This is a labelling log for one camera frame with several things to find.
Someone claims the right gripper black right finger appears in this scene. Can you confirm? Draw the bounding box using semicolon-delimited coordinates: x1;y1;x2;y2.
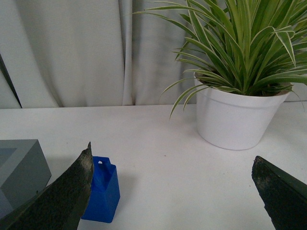
251;156;307;230

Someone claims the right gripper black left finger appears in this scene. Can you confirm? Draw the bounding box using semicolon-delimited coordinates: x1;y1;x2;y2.
0;145;94;230

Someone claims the blue plastic part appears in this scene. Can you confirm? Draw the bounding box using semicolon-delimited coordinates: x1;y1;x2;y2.
82;156;120;223

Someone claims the gray base block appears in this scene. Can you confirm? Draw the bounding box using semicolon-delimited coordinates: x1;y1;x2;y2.
0;139;51;218

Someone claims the white plant pot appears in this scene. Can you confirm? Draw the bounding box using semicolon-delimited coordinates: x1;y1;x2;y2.
195;80;289;150

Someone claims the gray curtain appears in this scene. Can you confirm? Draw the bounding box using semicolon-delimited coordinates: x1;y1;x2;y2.
0;0;307;109

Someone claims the green spider plant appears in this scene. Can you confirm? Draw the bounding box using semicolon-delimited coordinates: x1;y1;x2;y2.
137;0;307;106

